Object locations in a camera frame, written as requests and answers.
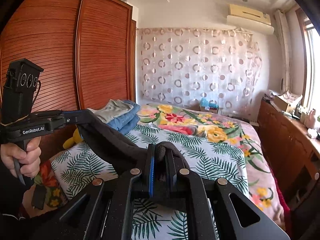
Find black pants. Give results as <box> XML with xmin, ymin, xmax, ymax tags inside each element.
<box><xmin>77</xmin><ymin>109</ymin><xmax>211</xmax><ymax>212</ymax></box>

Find person's left hand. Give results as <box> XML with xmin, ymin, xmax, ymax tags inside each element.
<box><xmin>1</xmin><ymin>137</ymin><xmax>41</xmax><ymax>178</ymax></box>

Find yellow plush toy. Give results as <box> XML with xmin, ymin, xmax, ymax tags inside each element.
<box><xmin>63</xmin><ymin>128</ymin><xmax>84</xmax><ymax>150</ymax></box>

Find folded grey garment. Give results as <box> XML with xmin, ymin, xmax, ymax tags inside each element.
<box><xmin>88</xmin><ymin>99</ymin><xmax>133</xmax><ymax>124</ymax></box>

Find lower folded blue jeans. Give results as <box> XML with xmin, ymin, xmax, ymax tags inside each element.
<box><xmin>119</xmin><ymin>115</ymin><xmax>140</xmax><ymax>135</ymax></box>

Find folded blue jeans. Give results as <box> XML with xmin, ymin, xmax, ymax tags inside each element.
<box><xmin>107</xmin><ymin>100</ymin><xmax>140</xmax><ymax>131</ymax></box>
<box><xmin>119</xmin><ymin>115</ymin><xmax>140</xmax><ymax>135</ymax></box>

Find upper folded blue jeans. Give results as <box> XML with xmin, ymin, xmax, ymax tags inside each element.
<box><xmin>107</xmin><ymin>100</ymin><xmax>140</xmax><ymax>131</ymax></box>

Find palm leaf print bedspread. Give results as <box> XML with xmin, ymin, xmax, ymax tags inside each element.
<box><xmin>51</xmin><ymin>125</ymin><xmax>249</xmax><ymax>239</ymax></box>

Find blue object behind bed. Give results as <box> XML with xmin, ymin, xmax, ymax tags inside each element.
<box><xmin>200</xmin><ymin>98</ymin><xmax>219</xmax><ymax>110</ymax></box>

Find wooden slatted wardrobe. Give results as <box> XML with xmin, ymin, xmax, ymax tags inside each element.
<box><xmin>0</xmin><ymin>0</ymin><xmax>137</xmax><ymax>160</ymax></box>

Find circle pattern sheer curtain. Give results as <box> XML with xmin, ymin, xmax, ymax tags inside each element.
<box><xmin>137</xmin><ymin>28</ymin><xmax>263</xmax><ymax>117</ymax></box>

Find wooden side cabinet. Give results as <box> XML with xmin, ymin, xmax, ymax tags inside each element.
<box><xmin>257</xmin><ymin>98</ymin><xmax>320</xmax><ymax>205</ymax></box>

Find clutter on cabinet top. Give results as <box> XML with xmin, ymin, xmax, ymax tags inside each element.
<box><xmin>258</xmin><ymin>94</ymin><xmax>319</xmax><ymax>140</ymax></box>

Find cream wall air conditioner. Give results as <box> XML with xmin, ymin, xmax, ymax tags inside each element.
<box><xmin>227</xmin><ymin>4</ymin><xmax>274</xmax><ymax>35</ymax></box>

